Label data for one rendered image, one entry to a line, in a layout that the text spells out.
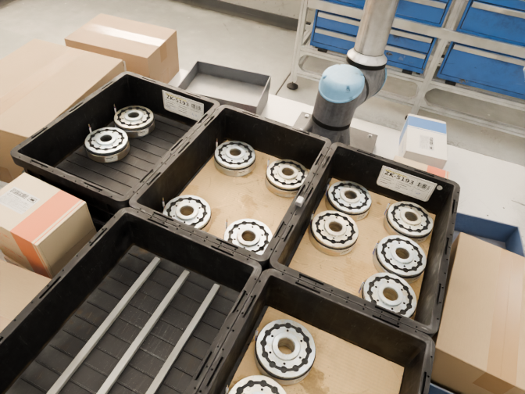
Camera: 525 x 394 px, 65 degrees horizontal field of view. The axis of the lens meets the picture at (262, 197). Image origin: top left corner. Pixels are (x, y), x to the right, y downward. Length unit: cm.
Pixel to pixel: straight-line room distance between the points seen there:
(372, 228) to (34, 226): 69
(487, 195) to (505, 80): 147
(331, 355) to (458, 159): 90
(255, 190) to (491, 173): 82
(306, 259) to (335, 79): 51
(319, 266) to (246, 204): 22
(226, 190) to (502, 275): 62
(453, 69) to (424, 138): 143
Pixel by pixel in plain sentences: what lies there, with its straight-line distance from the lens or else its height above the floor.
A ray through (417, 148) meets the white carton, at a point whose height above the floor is 79.
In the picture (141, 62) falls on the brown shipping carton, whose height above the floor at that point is 84.
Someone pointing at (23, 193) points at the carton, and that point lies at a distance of 92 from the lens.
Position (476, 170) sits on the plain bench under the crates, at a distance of 148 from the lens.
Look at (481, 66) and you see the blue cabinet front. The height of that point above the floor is 45.
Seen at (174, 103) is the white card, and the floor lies 89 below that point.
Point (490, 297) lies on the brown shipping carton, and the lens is 93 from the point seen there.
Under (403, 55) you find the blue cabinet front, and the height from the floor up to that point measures 40.
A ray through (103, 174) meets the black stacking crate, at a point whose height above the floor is 83.
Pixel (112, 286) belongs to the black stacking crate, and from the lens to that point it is 85.
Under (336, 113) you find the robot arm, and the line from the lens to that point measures 117.
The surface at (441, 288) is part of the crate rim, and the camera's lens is 80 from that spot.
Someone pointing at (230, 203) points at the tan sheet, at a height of 83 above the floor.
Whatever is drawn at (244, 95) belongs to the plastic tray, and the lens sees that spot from 144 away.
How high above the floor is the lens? 153
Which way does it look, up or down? 46 degrees down
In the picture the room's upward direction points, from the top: 7 degrees clockwise
